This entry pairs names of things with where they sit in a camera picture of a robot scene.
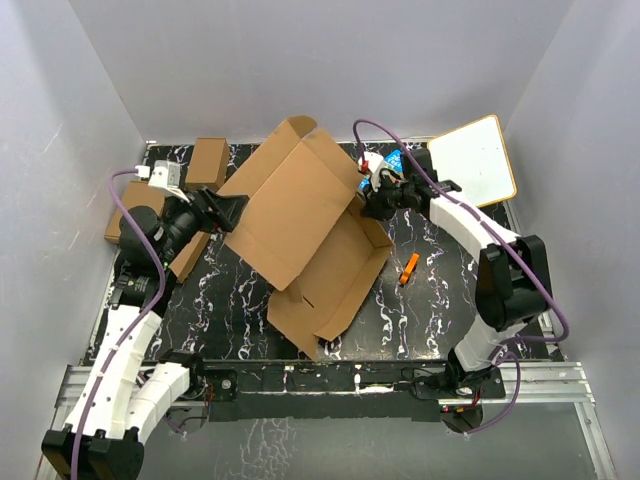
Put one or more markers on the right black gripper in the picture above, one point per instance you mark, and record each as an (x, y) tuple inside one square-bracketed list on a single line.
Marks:
[(374, 205)]

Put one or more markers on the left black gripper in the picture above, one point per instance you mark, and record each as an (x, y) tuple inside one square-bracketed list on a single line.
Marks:
[(209, 210)]

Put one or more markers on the orange toy car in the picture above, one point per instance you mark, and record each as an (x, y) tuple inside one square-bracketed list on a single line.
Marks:
[(409, 269)]

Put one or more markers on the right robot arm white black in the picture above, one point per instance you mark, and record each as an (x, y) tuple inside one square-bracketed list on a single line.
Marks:
[(513, 284)]

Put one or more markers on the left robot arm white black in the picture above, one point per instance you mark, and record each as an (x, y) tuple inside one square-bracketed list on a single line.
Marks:
[(105, 434)]

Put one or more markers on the folded brown cardboard box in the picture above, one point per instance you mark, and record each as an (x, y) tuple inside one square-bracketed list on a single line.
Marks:
[(185, 261)]

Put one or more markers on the blue Treehouse book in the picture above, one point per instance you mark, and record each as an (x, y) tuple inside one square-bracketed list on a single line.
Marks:
[(393, 165)]

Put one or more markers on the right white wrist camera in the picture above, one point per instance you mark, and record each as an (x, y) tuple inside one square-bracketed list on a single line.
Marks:
[(370, 165)]

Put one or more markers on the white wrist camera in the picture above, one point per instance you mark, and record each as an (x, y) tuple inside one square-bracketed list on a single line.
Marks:
[(163, 176), (370, 165)]

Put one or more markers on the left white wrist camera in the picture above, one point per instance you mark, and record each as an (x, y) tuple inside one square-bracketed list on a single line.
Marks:
[(163, 176)]

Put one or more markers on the white board yellow frame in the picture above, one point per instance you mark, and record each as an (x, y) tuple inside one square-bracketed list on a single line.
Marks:
[(475, 157)]

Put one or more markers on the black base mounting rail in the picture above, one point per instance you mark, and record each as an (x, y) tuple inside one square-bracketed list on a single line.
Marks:
[(337, 389)]

